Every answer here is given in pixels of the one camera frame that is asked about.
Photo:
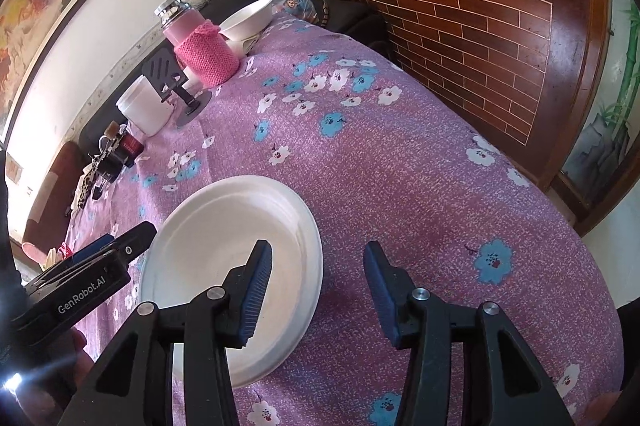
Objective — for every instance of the brown cushion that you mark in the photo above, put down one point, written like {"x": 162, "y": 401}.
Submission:
{"x": 50, "y": 196}

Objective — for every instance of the white plastic cup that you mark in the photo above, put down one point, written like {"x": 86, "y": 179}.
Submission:
{"x": 145, "y": 106}

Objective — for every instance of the pink thermos with knit sleeve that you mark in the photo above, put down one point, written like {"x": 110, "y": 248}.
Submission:
{"x": 205, "y": 56}

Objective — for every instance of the small bottle with brown cap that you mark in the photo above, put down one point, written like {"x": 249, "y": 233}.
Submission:
{"x": 112, "y": 131}

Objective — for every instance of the wide white foam plate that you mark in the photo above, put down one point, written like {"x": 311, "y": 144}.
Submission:
{"x": 220, "y": 226}

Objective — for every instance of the clear plastic bag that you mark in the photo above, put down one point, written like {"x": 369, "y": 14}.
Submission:
{"x": 295, "y": 4}

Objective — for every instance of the wooden brick-pattern cabinet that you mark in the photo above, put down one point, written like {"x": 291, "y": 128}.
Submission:
{"x": 475, "y": 31}

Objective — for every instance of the small wall plaque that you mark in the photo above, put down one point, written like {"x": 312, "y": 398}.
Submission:
{"x": 13, "y": 170}

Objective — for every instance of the small white bowl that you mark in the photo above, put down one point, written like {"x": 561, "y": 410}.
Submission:
{"x": 247, "y": 19}

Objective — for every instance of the person's left hand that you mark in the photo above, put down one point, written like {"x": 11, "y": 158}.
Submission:
{"x": 80, "y": 343}

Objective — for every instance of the black phone stand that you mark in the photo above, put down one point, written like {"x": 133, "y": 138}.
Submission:
{"x": 160, "y": 69}

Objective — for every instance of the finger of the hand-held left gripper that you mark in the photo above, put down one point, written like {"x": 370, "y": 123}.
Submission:
{"x": 135, "y": 241}
{"x": 95, "y": 246}

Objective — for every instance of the dark red jar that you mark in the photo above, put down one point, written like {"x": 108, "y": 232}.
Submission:
{"x": 131, "y": 147}

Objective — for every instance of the leopard print pouch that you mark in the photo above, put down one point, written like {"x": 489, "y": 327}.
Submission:
{"x": 85, "y": 186}

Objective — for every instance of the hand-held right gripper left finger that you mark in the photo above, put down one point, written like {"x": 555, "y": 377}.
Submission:
{"x": 256, "y": 293}

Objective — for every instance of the bamboo picture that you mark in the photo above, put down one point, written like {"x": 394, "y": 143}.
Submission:
{"x": 610, "y": 126}

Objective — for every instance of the purple floral tablecloth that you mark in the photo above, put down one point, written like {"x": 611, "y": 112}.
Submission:
{"x": 400, "y": 166}

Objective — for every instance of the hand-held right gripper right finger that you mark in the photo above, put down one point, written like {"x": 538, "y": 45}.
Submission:
{"x": 382, "y": 296}

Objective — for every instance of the framed horse painting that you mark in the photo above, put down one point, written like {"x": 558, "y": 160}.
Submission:
{"x": 40, "y": 6}

